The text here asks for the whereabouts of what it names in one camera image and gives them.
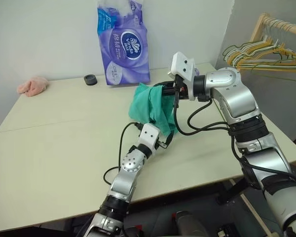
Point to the black round cap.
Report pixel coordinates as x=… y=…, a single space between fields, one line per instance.
x=90 y=80

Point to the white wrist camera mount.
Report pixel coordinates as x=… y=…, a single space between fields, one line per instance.
x=181 y=65
x=149 y=135

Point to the wooden clothes rack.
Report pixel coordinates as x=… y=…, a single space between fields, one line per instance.
x=257 y=24

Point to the pink fluffy cloth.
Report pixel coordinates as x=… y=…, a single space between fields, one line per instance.
x=33 y=86

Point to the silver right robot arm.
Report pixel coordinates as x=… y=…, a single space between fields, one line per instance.
x=239 y=98

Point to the purple toilet paper pack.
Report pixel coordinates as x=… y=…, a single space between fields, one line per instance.
x=123 y=56

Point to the small black box device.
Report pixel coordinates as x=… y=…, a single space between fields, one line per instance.
x=227 y=230

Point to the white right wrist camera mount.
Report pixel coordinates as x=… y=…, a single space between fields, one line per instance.
x=181 y=65

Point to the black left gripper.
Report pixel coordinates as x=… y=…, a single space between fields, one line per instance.
x=162 y=145

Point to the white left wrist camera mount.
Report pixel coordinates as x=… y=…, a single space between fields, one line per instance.
x=149 y=135

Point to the black table leg bracket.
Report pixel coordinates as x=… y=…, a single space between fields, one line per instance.
x=230 y=192

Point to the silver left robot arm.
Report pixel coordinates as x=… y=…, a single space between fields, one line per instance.
x=123 y=182

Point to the green shorts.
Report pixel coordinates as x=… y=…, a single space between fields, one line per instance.
x=143 y=106

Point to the dark grey rounded shape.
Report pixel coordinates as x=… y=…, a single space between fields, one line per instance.
x=190 y=224

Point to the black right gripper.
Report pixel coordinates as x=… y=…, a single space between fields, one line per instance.
x=181 y=90

